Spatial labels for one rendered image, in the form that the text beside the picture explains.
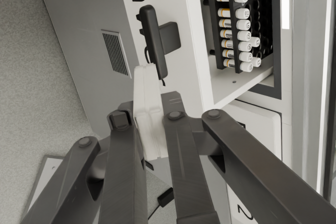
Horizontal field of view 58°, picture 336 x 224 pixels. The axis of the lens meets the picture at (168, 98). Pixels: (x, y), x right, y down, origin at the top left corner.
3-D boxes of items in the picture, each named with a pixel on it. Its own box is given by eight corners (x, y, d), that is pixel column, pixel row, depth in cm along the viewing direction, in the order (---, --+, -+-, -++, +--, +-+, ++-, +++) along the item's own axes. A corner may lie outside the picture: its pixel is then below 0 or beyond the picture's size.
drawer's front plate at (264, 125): (231, 216, 65) (277, 247, 57) (216, 100, 52) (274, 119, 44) (236, 211, 66) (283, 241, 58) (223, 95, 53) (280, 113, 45)
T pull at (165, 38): (153, 79, 31) (161, 82, 30) (136, 7, 28) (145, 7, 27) (178, 66, 33) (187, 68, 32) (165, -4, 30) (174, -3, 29)
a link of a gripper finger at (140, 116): (159, 159, 16) (145, 162, 16) (153, 101, 23) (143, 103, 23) (147, 112, 15) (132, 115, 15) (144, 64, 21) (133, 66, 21)
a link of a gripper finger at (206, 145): (166, 140, 14) (230, 127, 14) (159, 93, 18) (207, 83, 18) (172, 166, 15) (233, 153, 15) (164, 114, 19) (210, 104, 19)
